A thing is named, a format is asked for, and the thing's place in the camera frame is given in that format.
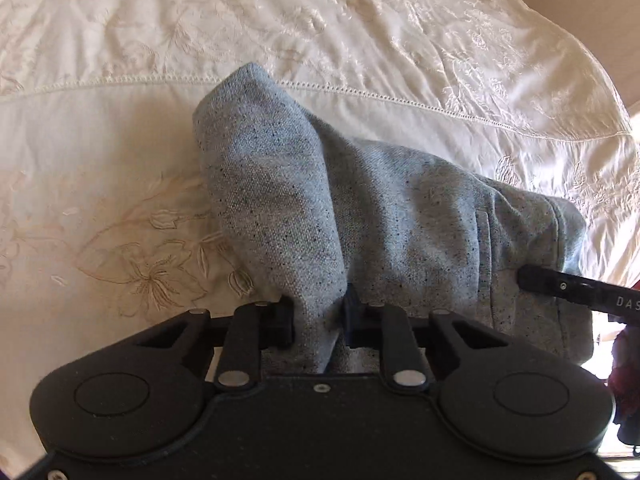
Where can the person's dark red clothing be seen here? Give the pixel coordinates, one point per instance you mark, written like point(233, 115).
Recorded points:
point(627, 385)

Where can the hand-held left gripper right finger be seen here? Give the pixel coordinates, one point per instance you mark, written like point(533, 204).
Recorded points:
point(355, 317)

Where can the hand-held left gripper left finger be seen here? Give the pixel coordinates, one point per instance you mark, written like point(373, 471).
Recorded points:
point(282, 322)

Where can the cream embroidered bedspread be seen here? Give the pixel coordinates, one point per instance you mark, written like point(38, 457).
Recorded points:
point(150, 60)

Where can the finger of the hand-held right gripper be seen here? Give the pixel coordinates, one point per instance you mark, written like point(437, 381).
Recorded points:
point(575, 290)

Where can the grey speckled pants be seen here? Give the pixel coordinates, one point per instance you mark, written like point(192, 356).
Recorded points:
point(350, 210)

